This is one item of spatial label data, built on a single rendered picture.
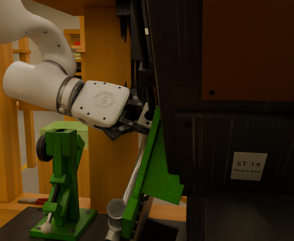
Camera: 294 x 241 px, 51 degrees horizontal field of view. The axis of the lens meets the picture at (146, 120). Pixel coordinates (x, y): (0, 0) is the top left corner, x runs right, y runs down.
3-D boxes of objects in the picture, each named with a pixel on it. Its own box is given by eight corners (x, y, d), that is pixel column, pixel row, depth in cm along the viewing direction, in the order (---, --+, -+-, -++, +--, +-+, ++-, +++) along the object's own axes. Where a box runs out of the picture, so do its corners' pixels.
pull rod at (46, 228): (49, 237, 74) (48, 214, 73) (38, 235, 74) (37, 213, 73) (59, 225, 79) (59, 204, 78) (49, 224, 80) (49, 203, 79)
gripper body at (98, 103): (60, 106, 60) (114, 123, 59) (83, 69, 66) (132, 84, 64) (67, 125, 67) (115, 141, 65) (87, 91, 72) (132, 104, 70)
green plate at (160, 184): (169, 234, 53) (205, 120, 48) (124, 217, 54) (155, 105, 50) (176, 205, 64) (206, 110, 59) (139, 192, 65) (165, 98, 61)
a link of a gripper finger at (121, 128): (117, 127, 61) (148, 138, 60) (123, 115, 62) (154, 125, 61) (117, 136, 63) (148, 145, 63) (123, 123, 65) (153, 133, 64)
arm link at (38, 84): (78, 94, 73) (59, 121, 67) (28, 79, 75) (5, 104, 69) (75, 66, 67) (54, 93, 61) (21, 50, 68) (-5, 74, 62)
